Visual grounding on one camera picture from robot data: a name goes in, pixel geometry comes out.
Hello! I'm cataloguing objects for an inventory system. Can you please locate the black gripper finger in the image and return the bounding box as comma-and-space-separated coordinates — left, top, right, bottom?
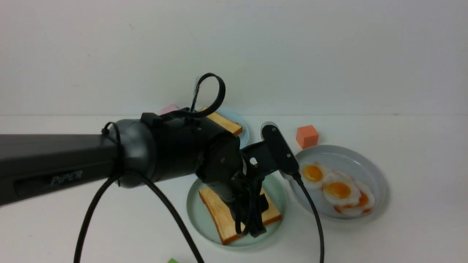
233, 205, 249, 235

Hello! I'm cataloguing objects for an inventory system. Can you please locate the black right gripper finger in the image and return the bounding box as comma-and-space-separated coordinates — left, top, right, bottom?
246, 190, 269, 238

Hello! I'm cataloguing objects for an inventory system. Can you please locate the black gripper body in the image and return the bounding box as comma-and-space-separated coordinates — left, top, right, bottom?
213, 160, 269, 216

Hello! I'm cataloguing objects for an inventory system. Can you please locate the toast slice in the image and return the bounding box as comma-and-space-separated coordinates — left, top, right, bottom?
208, 112, 244, 136
198, 187, 283, 248

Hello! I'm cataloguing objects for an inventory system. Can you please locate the fried egg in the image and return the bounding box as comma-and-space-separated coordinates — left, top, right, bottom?
333, 181, 376, 217
299, 161, 331, 190
321, 171, 361, 207

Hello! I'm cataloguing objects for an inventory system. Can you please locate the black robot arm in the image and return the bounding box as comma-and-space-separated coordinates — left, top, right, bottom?
0, 111, 269, 237

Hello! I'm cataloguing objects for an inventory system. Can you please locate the mint green centre plate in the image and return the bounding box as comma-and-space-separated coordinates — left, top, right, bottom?
186, 173, 288, 250

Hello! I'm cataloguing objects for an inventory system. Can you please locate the light blue bread plate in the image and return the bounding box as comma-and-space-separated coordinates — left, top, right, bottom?
216, 107, 250, 148

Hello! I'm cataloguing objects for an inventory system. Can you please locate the orange cube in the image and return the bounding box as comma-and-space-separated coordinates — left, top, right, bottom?
296, 125, 319, 149

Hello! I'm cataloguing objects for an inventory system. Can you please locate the pink cube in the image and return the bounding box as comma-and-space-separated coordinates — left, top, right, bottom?
159, 104, 180, 115

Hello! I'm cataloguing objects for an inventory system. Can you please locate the grey egg plate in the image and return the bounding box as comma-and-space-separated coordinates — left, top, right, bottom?
296, 145, 389, 222

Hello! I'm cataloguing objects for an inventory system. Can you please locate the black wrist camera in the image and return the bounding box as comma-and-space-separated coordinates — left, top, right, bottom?
240, 122, 300, 181

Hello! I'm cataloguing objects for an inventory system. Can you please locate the black camera cable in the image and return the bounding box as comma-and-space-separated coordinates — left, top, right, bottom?
73, 73, 325, 263

